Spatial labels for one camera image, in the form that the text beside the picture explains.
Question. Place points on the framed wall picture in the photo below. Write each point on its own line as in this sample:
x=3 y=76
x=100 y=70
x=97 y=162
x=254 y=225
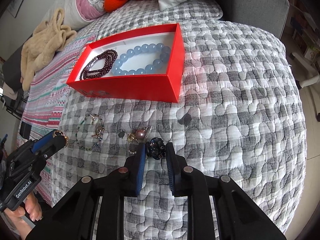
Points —
x=15 y=3

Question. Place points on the red cardboard box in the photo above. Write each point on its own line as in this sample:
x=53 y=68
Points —
x=125 y=86

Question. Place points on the bookshelf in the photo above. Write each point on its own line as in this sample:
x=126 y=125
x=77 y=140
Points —
x=306 y=27

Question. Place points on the grey checked quilt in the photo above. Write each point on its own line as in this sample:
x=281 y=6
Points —
x=237 y=105

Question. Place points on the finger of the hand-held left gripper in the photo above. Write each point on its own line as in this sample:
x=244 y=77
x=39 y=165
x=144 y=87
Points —
x=41 y=143
x=55 y=146

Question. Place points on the beige plush garment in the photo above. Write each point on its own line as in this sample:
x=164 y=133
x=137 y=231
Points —
x=42 y=52

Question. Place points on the pink striped patterned blanket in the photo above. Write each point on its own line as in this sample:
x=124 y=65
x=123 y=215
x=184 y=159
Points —
x=45 y=97

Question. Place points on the grey upholstered headboard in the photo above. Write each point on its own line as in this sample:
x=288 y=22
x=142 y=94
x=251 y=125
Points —
x=250 y=5

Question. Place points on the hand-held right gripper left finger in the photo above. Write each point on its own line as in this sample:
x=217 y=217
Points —
x=140 y=172

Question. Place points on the pink and white comforter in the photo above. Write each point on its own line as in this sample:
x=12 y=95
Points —
x=80 y=2

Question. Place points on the person's left hand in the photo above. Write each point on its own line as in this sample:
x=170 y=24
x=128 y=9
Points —
x=33 y=208

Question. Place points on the white chair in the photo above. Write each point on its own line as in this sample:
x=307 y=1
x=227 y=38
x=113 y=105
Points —
x=308 y=65

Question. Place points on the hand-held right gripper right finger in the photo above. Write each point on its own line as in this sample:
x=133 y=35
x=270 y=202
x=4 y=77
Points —
x=171 y=172

